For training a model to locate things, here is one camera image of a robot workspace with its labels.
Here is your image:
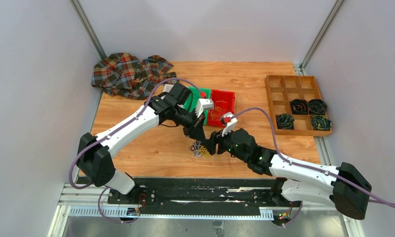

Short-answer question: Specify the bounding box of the cable ball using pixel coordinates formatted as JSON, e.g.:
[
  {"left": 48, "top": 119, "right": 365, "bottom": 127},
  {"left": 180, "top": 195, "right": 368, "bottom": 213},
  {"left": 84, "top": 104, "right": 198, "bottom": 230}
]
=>
[{"left": 189, "top": 140, "right": 210, "bottom": 158}]

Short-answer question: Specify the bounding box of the red plastic bin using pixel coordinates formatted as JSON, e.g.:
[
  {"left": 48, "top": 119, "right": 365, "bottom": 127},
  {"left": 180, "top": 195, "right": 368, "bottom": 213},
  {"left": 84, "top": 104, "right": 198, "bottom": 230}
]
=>
[{"left": 206, "top": 89, "right": 235, "bottom": 127}]

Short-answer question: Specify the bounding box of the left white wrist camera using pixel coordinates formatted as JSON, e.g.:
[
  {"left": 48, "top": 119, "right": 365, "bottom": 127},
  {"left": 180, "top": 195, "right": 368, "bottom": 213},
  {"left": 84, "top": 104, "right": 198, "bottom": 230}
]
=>
[{"left": 195, "top": 98, "right": 215, "bottom": 118}]

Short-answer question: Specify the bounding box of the right aluminium corner post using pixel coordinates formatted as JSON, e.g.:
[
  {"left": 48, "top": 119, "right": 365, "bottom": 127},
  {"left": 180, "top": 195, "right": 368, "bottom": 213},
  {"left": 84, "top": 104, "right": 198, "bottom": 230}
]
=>
[{"left": 298, "top": 0, "right": 346, "bottom": 75}]

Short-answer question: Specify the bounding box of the plaid flannel shirt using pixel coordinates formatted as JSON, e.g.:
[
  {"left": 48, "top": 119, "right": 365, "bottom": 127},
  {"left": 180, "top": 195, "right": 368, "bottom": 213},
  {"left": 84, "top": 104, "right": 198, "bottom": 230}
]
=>
[{"left": 91, "top": 53, "right": 178, "bottom": 100}]

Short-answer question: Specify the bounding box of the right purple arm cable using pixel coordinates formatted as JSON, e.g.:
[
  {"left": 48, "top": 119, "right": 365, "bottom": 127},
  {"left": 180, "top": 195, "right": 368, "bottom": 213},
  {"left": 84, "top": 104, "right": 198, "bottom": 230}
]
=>
[{"left": 221, "top": 107, "right": 395, "bottom": 228}]

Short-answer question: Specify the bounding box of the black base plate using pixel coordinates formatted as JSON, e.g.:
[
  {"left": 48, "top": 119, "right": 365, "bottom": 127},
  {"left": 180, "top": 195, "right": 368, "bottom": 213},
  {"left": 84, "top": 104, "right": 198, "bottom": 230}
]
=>
[{"left": 101, "top": 177, "right": 301, "bottom": 217}]

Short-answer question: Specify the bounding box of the yellow thin cable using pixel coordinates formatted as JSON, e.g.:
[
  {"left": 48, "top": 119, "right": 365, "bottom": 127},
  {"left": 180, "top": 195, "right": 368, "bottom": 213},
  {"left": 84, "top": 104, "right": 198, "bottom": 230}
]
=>
[{"left": 210, "top": 101, "right": 227, "bottom": 121}]

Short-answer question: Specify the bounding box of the aluminium corner post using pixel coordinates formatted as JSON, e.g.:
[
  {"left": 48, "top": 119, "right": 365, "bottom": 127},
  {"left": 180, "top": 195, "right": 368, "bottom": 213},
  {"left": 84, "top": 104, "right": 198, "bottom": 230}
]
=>
[
  {"left": 298, "top": 0, "right": 346, "bottom": 75},
  {"left": 69, "top": 0, "right": 107, "bottom": 59}
]

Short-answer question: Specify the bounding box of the wooden compartment tray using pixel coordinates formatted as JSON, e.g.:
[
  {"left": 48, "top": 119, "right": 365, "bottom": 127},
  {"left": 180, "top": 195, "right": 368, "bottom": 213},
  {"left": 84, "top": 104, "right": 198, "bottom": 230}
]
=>
[{"left": 265, "top": 75, "right": 332, "bottom": 137}]

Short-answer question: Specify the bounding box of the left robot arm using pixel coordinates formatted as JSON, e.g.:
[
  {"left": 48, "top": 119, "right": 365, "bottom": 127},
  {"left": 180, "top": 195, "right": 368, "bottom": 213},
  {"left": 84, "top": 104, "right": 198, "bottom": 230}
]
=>
[{"left": 74, "top": 83, "right": 214, "bottom": 204}]

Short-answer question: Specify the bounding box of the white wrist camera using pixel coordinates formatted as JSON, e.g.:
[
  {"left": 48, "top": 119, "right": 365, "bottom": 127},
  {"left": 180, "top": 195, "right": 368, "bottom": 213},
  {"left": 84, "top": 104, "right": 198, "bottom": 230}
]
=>
[
  {"left": 195, "top": 98, "right": 215, "bottom": 118},
  {"left": 221, "top": 112, "right": 238, "bottom": 137}
]

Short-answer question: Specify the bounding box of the aluminium frame rail front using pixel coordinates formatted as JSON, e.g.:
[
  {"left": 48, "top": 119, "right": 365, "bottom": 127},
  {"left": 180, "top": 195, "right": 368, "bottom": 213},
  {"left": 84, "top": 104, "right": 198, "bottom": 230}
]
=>
[{"left": 48, "top": 180, "right": 364, "bottom": 237}]

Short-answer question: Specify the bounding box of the white plastic bin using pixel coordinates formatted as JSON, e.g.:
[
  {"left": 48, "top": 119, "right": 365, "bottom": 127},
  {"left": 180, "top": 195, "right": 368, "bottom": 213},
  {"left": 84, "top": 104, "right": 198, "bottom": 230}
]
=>
[{"left": 162, "top": 84, "right": 174, "bottom": 95}]

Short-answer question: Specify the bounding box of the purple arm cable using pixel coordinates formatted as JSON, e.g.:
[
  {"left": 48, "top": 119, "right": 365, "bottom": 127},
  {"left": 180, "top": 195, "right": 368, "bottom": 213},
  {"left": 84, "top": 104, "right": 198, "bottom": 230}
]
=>
[
  {"left": 221, "top": 107, "right": 395, "bottom": 228},
  {"left": 68, "top": 77, "right": 207, "bottom": 225}
]

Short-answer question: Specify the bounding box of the green plastic bin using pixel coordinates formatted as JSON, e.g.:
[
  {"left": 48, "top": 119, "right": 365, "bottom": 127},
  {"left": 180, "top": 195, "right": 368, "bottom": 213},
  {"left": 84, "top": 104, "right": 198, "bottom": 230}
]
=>
[{"left": 183, "top": 86, "right": 212, "bottom": 112}]

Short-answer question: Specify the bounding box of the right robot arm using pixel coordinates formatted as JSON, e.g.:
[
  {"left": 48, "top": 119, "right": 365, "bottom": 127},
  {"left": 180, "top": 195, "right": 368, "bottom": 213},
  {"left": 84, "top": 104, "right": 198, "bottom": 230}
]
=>
[{"left": 202, "top": 129, "right": 372, "bottom": 220}]

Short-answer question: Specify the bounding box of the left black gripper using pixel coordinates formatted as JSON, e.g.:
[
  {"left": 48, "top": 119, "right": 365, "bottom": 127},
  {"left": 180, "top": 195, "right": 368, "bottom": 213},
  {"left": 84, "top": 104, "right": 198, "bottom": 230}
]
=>
[{"left": 173, "top": 106, "right": 207, "bottom": 143}]

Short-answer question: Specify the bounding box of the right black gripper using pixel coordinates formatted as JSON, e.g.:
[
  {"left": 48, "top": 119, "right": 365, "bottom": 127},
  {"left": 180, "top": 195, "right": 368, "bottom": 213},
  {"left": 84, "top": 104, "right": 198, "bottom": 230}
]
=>
[{"left": 204, "top": 124, "right": 249, "bottom": 163}]

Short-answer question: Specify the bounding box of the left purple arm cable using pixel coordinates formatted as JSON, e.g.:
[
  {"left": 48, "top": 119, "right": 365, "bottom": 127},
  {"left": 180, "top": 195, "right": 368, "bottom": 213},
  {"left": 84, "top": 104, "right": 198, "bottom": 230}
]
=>
[{"left": 68, "top": 77, "right": 207, "bottom": 225}]

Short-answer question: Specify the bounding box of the left aluminium corner post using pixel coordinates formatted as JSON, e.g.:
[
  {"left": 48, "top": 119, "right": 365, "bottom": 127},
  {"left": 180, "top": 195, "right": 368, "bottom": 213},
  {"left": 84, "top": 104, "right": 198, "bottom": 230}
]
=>
[{"left": 69, "top": 0, "right": 107, "bottom": 59}]

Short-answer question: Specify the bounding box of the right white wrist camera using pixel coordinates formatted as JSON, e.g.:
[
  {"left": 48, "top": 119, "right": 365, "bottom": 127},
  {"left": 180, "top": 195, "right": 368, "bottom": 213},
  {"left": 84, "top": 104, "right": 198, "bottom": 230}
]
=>
[{"left": 221, "top": 112, "right": 238, "bottom": 137}]

